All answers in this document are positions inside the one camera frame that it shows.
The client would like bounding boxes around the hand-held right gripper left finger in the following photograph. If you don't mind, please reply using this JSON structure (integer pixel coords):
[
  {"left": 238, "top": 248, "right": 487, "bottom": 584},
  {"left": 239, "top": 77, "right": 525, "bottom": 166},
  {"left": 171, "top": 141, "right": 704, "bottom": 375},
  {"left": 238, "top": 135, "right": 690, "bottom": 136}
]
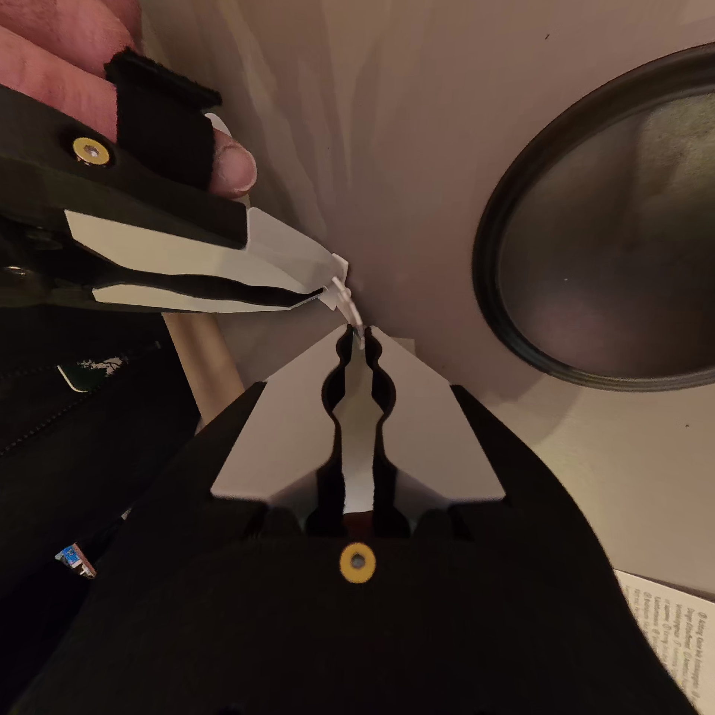
[{"left": 210, "top": 325, "right": 354, "bottom": 538}]

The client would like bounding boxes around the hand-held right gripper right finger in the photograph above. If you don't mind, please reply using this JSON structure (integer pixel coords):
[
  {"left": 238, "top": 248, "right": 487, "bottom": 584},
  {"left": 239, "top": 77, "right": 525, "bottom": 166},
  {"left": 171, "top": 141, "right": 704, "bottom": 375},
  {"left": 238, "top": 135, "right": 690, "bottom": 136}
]
[{"left": 362, "top": 325, "right": 507, "bottom": 538}]

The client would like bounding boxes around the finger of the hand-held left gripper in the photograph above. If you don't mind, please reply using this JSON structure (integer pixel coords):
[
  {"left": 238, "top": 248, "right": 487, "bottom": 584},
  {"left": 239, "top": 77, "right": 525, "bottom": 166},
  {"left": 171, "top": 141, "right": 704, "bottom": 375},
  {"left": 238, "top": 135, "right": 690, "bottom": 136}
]
[
  {"left": 65, "top": 207, "right": 350, "bottom": 296},
  {"left": 91, "top": 274, "right": 327, "bottom": 315}
]

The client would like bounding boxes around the curved plastic puzzle piece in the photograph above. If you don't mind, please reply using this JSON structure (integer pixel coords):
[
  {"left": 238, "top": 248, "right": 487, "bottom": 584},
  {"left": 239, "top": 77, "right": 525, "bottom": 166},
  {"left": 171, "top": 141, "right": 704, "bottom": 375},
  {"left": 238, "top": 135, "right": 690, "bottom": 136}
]
[
  {"left": 345, "top": 302, "right": 368, "bottom": 352},
  {"left": 330, "top": 254, "right": 353, "bottom": 312}
]

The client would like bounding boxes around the person's left hand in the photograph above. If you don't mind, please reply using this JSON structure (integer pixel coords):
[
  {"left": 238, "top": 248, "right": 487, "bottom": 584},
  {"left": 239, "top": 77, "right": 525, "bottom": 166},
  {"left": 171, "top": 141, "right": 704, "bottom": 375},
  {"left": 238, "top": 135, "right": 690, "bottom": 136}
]
[{"left": 0, "top": 0, "right": 258, "bottom": 199}]

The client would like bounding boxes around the black round display stand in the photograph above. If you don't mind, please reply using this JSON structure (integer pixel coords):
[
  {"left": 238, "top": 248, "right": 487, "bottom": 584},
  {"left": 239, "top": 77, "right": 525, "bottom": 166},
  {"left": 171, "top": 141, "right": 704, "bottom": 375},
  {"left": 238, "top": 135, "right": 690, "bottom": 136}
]
[{"left": 472, "top": 42, "right": 715, "bottom": 392}]

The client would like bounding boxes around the white instruction sheet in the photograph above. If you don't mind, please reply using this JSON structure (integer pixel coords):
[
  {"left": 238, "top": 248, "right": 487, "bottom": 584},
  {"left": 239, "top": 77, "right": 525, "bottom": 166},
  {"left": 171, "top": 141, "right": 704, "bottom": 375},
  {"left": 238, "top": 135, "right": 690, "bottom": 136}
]
[{"left": 613, "top": 569, "right": 715, "bottom": 696}]

